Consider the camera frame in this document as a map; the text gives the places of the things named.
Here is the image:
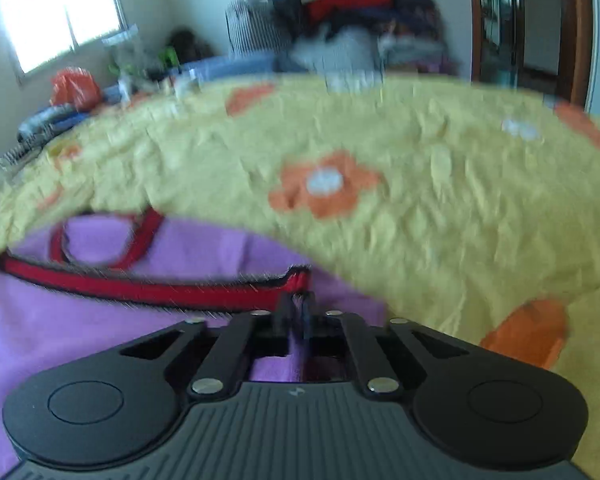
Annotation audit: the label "grey floral pillow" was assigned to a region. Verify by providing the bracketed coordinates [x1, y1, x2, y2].
[102, 27, 146, 68]

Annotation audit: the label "orange plastic bag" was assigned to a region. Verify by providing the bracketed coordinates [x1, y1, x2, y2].
[50, 66, 101, 108]

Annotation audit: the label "green plastic chair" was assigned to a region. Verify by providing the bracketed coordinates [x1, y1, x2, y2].
[107, 45, 178, 73]

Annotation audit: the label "black bag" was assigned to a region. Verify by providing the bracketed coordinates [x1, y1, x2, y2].
[167, 27, 213, 61]

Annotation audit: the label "window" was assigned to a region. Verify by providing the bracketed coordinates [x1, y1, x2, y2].
[0, 0, 131, 78]

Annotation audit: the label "houndstooth bag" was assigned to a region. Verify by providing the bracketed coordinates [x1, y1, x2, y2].
[225, 0, 293, 56]

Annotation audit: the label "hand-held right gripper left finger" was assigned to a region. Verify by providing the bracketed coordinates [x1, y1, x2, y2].
[119, 292, 298, 402]

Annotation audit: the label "blue quilted blanket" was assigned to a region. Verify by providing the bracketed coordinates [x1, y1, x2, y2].
[102, 52, 286, 101]

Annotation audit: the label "pile of clothes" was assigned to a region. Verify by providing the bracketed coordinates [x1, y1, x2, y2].
[255, 0, 461, 78]

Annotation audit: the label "brown wooden door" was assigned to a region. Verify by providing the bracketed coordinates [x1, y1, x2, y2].
[480, 0, 526, 86]

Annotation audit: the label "purple sweater with red collar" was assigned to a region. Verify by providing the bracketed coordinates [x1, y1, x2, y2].
[0, 207, 388, 480]

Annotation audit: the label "yellow carrot print quilt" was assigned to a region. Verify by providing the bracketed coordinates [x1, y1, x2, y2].
[0, 72, 600, 480]

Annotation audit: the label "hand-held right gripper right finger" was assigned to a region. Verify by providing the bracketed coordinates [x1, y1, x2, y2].
[300, 292, 473, 402]

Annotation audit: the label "dark patterned clothes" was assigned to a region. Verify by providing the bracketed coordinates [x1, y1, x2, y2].
[17, 102, 88, 151]

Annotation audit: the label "wooden door frame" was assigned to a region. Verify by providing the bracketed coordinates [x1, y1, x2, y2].
[467, 0, 596, 111]

